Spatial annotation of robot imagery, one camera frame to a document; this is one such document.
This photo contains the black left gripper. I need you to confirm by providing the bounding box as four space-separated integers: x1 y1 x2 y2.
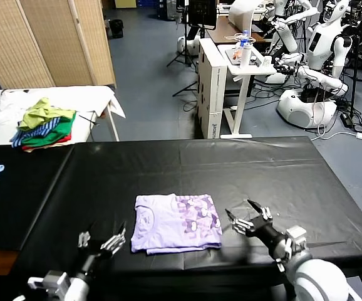
74 220 128 277

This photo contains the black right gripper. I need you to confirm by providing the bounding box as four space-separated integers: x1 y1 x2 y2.
224 199 291 261

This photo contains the lavender t-shirt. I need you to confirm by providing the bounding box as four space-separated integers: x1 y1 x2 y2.
130 193 224 255

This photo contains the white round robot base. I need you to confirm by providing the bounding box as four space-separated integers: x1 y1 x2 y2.
177 36 200 57

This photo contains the black vinyl table cover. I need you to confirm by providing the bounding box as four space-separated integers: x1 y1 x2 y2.
11 135 362 301
0 142 75 251

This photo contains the beige garment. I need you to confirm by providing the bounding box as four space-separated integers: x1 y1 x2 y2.
24 139 75 154

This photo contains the blue striped garment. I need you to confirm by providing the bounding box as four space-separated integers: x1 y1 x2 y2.
10 117 63 149

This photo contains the white standing desk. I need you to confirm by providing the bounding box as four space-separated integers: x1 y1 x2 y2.
217 43 277 139

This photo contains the tall white cardboard box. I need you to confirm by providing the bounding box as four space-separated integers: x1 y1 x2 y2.
197 38 229 139

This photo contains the lime green garment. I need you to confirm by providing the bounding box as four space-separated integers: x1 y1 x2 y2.
18 96 75 132

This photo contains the white tablecloth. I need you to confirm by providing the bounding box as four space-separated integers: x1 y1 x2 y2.
0 85 127 145

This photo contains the black monitor tripod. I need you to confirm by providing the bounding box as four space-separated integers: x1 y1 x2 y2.
172 28 206 98

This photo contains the white tumbler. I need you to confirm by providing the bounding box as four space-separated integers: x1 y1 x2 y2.
239 43 252 70

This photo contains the grey tablet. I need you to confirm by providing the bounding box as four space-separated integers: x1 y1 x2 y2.
225 48 263 66

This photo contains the crumpled white garment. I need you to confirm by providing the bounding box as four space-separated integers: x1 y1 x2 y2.
0 90 28 126

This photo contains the black pole stand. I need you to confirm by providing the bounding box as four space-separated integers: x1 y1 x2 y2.
348 34 362 117

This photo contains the brown wooden desk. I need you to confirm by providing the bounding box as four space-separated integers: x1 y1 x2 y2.
205 15 272 45

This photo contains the black light stand tripod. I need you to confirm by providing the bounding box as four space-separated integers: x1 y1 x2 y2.
167 0 198 68

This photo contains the white curved panel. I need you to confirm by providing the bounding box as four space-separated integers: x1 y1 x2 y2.
229 0 262 31

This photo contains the bamboo folding screen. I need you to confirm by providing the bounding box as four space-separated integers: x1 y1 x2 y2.
0 0 116 90

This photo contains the black trash bin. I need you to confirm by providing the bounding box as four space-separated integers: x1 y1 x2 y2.
108 19 125 40

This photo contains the black monitor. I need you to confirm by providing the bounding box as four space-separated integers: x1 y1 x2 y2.
187 0 218 32

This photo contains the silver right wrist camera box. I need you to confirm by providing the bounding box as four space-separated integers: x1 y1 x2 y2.
282 224 309 252

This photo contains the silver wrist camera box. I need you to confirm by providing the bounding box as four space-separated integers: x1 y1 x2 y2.
282 224 309 252
27 270 71 296

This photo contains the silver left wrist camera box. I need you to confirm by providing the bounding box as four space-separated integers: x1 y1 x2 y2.
27 270 71 296

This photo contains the thin black cable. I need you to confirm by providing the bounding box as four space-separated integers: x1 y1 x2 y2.
79 113 100 126

